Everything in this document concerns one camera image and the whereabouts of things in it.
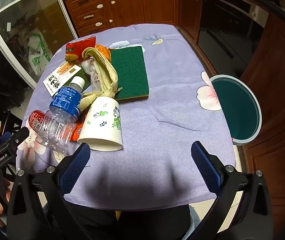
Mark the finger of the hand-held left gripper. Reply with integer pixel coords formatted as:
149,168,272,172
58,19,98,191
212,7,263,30
7,127,31,153
0,132,11,147

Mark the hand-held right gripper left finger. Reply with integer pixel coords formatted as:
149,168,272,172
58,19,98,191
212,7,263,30
6,142,95,240

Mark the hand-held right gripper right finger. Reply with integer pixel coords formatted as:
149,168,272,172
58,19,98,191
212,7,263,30
191,141,274,240

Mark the red orange snack packet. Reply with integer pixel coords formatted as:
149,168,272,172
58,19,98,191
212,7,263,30
28,110,84,143

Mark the clear plastic bottle blue label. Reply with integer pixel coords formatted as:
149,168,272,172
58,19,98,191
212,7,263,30
36,76,86,155

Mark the white paper cup green print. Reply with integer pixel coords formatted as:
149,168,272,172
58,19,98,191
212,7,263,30
77,96,123,152

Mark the teal bin light blue rim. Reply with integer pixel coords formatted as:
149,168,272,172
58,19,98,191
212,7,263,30
210,74,262,145

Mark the green and white carton box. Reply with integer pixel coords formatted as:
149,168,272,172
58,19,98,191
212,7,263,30
43,61,91,97

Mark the clear plastic wrap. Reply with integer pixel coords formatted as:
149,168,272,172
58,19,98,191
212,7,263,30
80,56,103,92

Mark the red snack bag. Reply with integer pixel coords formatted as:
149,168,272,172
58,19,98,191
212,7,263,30
65,36,96,63

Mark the long pale green corn husk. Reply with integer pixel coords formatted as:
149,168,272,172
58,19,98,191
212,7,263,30
82,47,123,98

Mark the green yellow scouring sponge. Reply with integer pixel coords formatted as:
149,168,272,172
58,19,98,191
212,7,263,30
110,45,150,101

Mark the orange fruit peel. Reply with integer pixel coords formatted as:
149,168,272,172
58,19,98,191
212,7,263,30
95,44,111,60

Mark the purple floral tablecloth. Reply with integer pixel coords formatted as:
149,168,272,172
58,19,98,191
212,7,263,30
16,24,235,210

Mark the white green plastic bag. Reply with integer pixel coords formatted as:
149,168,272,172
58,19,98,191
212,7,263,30
27,29,51,75

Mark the tall wooden cabinet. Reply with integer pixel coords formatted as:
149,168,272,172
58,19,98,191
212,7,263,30
240,12,285,230

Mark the glass sliding door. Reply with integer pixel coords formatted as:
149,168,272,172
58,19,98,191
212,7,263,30
0,0,79,89

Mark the built-in black oven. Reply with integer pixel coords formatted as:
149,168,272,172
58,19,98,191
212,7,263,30
198,0,269,73

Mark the wooden drawer cabinet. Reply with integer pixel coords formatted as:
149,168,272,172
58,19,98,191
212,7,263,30
64,0,179,37

